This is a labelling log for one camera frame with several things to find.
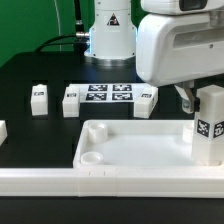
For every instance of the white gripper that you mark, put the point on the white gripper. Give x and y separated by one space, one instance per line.
180 40

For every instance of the white desk top tray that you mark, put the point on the white desk top tray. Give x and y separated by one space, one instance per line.
135 144

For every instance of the white left fence block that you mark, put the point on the white left fence block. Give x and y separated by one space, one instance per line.
3 131

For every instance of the white marker base plate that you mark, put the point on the white marker base plate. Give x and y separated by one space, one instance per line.
109 93

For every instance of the white front fence rail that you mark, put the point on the white front fence rail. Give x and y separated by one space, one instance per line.
199 182

